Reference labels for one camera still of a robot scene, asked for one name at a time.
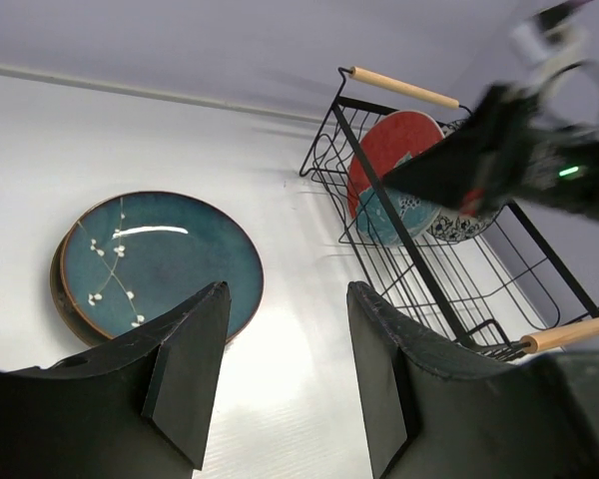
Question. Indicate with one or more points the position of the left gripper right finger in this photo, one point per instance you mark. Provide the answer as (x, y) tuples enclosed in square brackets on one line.
[(434, 409)]

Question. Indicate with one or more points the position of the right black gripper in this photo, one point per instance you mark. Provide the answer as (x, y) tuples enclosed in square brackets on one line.
[(497, 154)]

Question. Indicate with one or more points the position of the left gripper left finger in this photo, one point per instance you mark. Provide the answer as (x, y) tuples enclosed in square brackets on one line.
[(137, 406)]

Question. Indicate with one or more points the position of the dark teal blossom plate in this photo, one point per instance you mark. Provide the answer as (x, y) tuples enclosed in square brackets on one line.
[(134, 257)]

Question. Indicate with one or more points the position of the grey tree pattern plate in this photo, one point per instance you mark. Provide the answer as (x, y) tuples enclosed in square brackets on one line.
[(450, 226)]

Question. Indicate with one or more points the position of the red and teal plate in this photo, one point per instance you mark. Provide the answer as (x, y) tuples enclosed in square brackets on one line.
[(391, 142)]

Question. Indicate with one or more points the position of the black wire dish rack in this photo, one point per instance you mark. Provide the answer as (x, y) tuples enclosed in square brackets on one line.
[(484, 292)]

